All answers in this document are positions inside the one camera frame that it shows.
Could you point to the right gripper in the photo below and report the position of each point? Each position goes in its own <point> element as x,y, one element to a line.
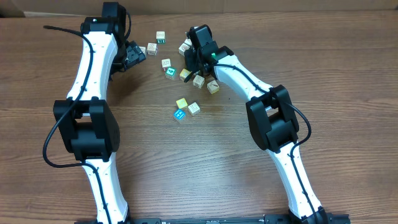
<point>190,63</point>

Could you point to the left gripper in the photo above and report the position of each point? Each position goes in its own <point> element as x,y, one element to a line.
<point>134,55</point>

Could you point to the yellow block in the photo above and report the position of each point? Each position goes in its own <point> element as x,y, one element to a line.
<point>181,103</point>
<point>184,74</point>

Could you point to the blue symbol block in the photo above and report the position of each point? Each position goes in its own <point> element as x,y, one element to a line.
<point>179,115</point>

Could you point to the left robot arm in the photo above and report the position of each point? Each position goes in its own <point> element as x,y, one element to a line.
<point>87,126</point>

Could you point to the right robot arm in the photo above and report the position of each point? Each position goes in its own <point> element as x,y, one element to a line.
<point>272,119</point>

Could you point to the wooden block bird picture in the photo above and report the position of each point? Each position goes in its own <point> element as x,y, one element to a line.
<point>143,50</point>

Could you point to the yellow top block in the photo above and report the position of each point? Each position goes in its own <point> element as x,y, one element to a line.
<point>184,74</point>

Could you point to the wooden block round picture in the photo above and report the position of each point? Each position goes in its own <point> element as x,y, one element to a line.
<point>183,48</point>

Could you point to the pale wooden block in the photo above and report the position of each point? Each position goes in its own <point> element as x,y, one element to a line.
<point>198,81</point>

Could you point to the wooden block red letter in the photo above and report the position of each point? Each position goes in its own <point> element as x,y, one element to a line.
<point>152,49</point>

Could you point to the green number four block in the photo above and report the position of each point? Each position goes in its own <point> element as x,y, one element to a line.
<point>170,73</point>

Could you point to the wooden block faint drawing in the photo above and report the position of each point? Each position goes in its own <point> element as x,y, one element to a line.
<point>166,63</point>

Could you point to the block with red mark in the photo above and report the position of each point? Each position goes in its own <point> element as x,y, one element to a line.
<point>213,87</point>

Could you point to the block with green side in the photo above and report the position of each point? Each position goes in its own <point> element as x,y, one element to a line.
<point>160,37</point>

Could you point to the cardboard backdrop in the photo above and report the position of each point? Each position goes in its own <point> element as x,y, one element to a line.
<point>22,8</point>

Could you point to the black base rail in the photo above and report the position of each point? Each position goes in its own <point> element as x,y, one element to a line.
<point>266,219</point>

